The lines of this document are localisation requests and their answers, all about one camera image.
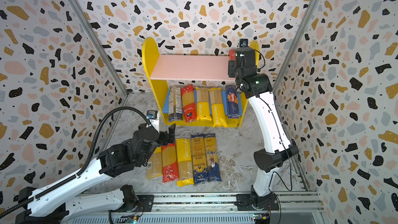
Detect red yellow spaghetti bag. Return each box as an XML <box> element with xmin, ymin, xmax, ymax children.
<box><xmin>181</xmin><ymin>85</ymin><xmax>197</xmax><ymax>123</ymax></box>

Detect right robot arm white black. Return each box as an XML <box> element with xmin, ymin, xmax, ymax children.
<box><xmin>228</xmin><ymin>47</ymin><xmax>299</xmax><ymax>209</ymax></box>

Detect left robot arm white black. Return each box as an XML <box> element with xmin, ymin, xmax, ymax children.
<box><xmin>15</xmin><ymin>124</ymin><xmax>176</xmax><ymax>224</ymax></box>

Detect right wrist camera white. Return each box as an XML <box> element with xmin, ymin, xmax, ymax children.
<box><xmin>239</xmin><ymin>38</ymin><xmax>249</xmax><ymax>48</ymax></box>

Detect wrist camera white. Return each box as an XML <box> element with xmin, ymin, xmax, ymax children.
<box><xmin>239</xmin><ymin>38</ymin><xmax>249</xmax><ymax>48</ymax></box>
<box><xmin>147</xmin><ymin>110</ymin><xmax>160</xmax><ymax>131</ymax></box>

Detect yellow Pastatime bag large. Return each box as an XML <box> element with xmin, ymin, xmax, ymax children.
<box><xmin>196</xmin><ymin>87</ymin><xmax>211</xmax><ymax>121</ymax></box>

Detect yellow clear spaghetti bag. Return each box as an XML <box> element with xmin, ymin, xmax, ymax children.
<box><xmin>146</xmin><ymin>147</ymin><xmax>163</xmax><ymax>179</ymax></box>

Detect blue portrait spaghetti bag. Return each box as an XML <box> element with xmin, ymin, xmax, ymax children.
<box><xmin>204</xmin><ymin>133</ymin><xmax>222</xmax><ymax>181</ymax></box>

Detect clear label spaghetti bag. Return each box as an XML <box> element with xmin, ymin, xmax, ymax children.
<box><xmin>168</xmin><ymin>87</ymin><xmax>183</xmax><ymax>122</ymax></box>

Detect blue yellow spaghetti bag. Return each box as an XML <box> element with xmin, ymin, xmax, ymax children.
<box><xmin>191</xmin><ymin>135</ymin><xmax>208</xmax><ymax>185</ymax></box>

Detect metal base rail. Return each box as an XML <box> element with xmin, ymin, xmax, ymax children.
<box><xmin>68</xmin><ymin>191</ymin><xmax>328</xmax><ymax>224</ymax></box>

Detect yellow shelf pink blue boards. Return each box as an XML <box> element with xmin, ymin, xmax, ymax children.
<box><xmin>142</xmin><ymin>38</ymin><xmax>244</xmax><ymax>127</ymax></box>

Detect blue Barilla spaghetti box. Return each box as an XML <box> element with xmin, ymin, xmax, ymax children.
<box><xmin>226</xmin><ymin>85</ymin><xmax>239</xmax><ymax>119</ymax></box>

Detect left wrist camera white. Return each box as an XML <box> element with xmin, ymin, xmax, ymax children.
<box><xmin>147</xmin><ymin>110</ymin><xmax>160</xmax><ymax>131</ymax></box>

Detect left black corrugated cable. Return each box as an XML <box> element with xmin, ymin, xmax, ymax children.
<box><xmin>0</xmin><ymin>106</ymin><xmax>151</xmax><ymax>220</ymax></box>

